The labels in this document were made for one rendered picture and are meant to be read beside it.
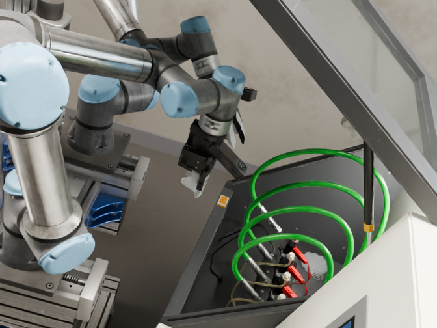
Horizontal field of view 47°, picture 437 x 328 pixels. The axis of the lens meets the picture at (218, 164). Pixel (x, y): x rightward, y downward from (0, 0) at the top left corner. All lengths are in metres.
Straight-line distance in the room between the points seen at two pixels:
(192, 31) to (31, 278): 0.73
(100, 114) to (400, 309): 1.07
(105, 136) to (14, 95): 0.87
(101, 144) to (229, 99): 0.64
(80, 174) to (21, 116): 0.92
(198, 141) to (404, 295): 0.62
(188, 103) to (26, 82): 0.38
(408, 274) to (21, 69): 0.65
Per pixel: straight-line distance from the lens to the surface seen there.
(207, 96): 1.08
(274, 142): 3.42
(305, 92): 3.25
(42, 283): 1.27
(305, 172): 1.72
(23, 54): 0.79
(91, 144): 1.63
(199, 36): 1.37
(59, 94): 0.82
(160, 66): 1.13
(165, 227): 2.98
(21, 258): 1.28
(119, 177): 1.68
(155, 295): 2.64
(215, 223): 1.66
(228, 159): 1.21
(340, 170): 1.70
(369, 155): 0.93
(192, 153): 1.21
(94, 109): 1.57
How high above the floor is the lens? 2.03
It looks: 34 degrees down
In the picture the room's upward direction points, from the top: 20 degrees clockwise
